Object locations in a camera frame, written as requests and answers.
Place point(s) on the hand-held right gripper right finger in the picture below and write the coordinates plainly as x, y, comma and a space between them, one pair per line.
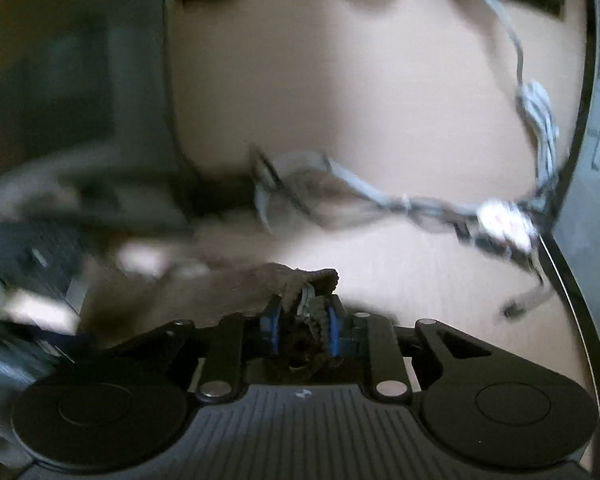
336, 326

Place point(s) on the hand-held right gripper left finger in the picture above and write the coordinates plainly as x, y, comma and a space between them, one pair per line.
272, 326

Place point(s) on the beige dotted knit garment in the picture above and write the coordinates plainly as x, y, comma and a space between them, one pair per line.
240, 285

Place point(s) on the flat black monitor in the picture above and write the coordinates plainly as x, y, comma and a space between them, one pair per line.
80, 85

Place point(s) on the silver adapter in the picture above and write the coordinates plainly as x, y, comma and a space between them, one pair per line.
502, 220

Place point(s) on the curved black monitor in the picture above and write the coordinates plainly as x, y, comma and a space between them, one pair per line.
590, 260

